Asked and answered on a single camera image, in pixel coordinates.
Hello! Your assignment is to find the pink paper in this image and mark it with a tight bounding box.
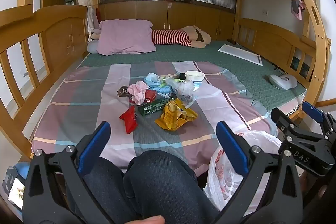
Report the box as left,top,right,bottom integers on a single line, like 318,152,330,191
127,81,149,105

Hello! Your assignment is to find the white hanging cloth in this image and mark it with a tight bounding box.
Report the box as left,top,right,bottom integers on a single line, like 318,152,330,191
87,5,99,35

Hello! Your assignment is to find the white oval device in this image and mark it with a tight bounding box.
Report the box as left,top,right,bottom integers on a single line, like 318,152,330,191
268,73,298,90

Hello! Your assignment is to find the green patterned bed mat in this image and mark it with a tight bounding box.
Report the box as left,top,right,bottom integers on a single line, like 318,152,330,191
76,40,307,111

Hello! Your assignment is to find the wooden bunk bed frame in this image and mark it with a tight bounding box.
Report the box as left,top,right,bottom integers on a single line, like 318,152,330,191
0,0,332,161

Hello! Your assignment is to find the person's right hand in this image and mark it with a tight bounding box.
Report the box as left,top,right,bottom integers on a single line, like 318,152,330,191
301,172,336,198

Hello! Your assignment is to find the clear plastic bag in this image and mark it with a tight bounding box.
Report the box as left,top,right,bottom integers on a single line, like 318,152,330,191
168,77,196,106

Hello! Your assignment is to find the person's right leg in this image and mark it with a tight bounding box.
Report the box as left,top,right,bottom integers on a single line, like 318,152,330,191
123,150,219,224

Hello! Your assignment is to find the red snack packet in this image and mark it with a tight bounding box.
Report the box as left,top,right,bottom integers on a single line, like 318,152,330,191
119,105,138,134

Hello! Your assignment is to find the grey small pillow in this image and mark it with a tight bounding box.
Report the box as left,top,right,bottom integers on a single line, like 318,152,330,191
87,39,101,54

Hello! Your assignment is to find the white flat board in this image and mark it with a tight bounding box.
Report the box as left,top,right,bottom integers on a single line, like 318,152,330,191
218,43,264,66

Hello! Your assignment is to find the pink hanging cloth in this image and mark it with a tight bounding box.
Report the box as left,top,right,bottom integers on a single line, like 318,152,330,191
291,0,306,21

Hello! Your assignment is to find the white red-printed plastic bag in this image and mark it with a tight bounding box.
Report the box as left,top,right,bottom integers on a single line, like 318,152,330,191
203,130,282,214

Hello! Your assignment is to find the blue printed bag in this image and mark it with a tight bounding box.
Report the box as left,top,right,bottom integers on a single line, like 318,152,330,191
1,162,30,193

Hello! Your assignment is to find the yellow snack bag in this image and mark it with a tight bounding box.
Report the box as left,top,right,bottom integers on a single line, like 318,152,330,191
154,98,198,132

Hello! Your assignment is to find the red small box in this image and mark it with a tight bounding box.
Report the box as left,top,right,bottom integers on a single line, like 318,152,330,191
143,90,158,104

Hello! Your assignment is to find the pink pillow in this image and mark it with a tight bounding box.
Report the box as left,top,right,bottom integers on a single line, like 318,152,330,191
96,19,156,56

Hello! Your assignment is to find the blue face mask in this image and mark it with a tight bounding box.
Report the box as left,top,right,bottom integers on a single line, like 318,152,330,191
143,72,164,88

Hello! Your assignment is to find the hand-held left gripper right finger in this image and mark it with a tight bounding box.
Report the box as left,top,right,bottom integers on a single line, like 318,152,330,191
210,121,305,224

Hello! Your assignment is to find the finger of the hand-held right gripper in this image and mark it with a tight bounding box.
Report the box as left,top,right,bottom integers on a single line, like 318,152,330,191
271,108,326,142
302,101,336,135

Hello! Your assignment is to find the white blue packet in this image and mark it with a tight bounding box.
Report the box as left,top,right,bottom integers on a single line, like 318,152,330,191
152,85,171,98

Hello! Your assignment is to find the white paper cup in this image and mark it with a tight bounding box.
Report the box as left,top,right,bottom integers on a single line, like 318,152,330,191
184,70,206,91

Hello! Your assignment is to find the black cable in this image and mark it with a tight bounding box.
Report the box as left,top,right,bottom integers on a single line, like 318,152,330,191
272,64,288,76

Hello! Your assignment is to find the plaid bed sheet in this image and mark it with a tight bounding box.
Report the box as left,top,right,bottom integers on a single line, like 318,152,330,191
31,61,279,169

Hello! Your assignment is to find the striped plush doll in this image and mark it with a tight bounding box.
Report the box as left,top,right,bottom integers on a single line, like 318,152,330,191
151,25,213,48

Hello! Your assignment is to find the person's left hand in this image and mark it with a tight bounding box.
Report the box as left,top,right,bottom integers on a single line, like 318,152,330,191
130,216,166,224

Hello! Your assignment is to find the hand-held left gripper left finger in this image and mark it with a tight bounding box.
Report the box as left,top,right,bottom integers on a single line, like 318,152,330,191
22,121,124,224

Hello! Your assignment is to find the dark green packet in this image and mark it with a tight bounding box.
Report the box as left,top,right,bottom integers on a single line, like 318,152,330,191
137,97,171,116

